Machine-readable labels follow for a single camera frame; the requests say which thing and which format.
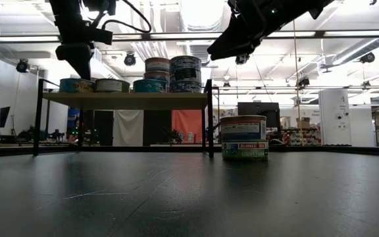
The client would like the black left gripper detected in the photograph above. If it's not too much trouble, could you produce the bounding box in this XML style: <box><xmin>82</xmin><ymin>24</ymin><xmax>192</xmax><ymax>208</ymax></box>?
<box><xmin>49</xmin><ymin>0</ymin><xmax>114</xmax><ymax>81</ymax></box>

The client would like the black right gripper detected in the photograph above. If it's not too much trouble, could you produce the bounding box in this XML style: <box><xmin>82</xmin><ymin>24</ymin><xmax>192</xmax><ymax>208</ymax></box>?
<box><xmin>207</xmin><ymin>0</ymin><xmax>312</xmax><ymax>62</ymax></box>

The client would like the blue label tuna can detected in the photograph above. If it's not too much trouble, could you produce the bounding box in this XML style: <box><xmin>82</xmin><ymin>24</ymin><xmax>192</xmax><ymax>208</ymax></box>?
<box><xmin>169</xmin><ymin>55</ymin><xmax>203</xmax><ymax>70</ymax></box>

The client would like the navy label tuna can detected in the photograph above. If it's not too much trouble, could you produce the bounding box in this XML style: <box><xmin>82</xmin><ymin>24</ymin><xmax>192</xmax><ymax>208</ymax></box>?
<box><xmin>169</xmin><ymin>80</ymin><xmax>203</xmax><ymax>94</ymax></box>

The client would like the gold-lid tuna can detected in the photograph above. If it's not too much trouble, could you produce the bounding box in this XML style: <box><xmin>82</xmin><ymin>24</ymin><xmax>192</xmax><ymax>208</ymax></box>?
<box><xmin>144</xmin><ymin>57</ymin><xmax>171</xmax><ymax>73</ymax></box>

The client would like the Bumble Bee light tuna can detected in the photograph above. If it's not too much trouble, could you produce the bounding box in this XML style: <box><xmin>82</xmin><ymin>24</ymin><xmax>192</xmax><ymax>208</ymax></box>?
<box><xmin>221</xmin><ymin>140</ymin><xmax>270</xmax><ymax>161</ymax></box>

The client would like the white red box stack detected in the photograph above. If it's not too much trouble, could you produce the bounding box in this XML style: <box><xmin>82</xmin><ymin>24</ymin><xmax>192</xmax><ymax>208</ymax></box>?
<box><xmin>283</xmin><ymin>130</ymin><xmax>322</xmax><ymax>146</ymax></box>

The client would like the large black monitor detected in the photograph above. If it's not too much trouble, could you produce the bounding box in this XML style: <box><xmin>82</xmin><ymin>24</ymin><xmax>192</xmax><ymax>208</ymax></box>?
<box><xmin>237</xmin><ymin>101</ymin><xmax>281</xmax><ymax>134</ymax></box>

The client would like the white curtain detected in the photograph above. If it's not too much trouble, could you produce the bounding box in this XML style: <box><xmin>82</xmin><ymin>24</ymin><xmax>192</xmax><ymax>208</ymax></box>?
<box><xmin>113</xmin><ymin>109</ymin><xmax>144</xmax><ymax>147</ymax></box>

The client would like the small black monitor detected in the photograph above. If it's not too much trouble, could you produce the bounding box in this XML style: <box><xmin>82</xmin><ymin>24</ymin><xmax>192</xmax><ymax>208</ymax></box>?
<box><xmin>0</xmin><ymin>105</ymin><xmax>12</xmax><ymax>129</ymax></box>

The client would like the red curtain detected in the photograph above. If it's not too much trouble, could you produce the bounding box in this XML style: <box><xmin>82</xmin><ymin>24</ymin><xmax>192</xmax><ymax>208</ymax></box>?
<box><xmin>172</xmin><ymin>109</ymin><xmax>207</xmax><ymax>142</ymax></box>

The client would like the cardboard box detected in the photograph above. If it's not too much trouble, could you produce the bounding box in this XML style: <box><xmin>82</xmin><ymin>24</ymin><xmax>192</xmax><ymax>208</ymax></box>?
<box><xmin>296</xmin><ymin>117</ymin><xmax>312</xmax><ymax>130</ymax></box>

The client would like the white column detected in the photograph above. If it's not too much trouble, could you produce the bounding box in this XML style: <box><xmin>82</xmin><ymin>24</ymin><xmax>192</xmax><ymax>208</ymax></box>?
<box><xmin>318</xmin><ymin>88</ymin><xmax>351</xmax><ymax>145</ymax></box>

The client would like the silver ceiling air duct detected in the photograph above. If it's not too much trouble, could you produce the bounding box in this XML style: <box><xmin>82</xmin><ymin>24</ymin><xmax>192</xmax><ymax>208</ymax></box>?
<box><xmin>178</xmin><ymin>0</ymin><xmax>225</xmax><ymax>85</ymax></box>

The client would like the wooden shelf black frame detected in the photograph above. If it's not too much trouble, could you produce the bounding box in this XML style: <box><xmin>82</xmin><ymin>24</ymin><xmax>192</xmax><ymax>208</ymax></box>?
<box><xmin>33</xmin><ymin>78</ymin><xmax>217</xmax><ymax>159</ymax></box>

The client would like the thin hanging cable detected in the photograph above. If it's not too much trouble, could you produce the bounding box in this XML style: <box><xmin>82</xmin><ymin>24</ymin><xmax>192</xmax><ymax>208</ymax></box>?
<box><xmin>290</xmin><ymin>18</ymin><xmax>301</xmax><ymax>123</ymax></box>

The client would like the black metal table frame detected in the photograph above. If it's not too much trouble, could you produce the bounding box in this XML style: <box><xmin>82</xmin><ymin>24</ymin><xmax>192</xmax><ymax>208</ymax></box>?
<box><xmin>0</xmin><ymin>144</ymin><xmax>379</xmax><ymax>157</ymax></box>

